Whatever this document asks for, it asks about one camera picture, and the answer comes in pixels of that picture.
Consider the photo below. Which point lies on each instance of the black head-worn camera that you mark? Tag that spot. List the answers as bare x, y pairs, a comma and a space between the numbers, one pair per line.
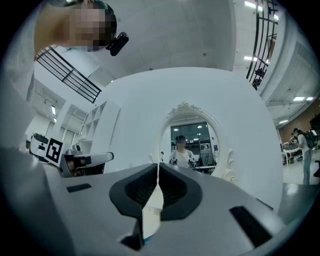
118, 42

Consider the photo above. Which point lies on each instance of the white oval framed mirror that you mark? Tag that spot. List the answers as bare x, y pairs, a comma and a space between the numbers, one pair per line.
225, 140

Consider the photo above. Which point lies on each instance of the person's head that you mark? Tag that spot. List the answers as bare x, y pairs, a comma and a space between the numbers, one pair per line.
82, 25

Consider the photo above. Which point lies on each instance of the black mezzanine railing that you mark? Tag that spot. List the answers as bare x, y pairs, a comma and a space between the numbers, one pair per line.
72, 75

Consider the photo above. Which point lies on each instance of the white cubby shelf unit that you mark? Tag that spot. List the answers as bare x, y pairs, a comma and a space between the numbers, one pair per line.
105, 125

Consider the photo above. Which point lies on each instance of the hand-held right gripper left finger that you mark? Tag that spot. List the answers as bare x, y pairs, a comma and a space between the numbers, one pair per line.
100, 212

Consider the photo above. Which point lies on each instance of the person's grey sweatshirt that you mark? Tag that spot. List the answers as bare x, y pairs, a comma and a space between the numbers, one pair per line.
17, 75

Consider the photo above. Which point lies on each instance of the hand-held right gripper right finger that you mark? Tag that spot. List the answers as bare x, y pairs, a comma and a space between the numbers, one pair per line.
212, 212

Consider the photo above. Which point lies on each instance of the black metal lattice screen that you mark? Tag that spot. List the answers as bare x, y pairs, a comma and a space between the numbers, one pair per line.
262, 50

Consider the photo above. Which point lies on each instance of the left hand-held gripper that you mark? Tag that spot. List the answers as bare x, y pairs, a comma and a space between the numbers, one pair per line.
53, 152

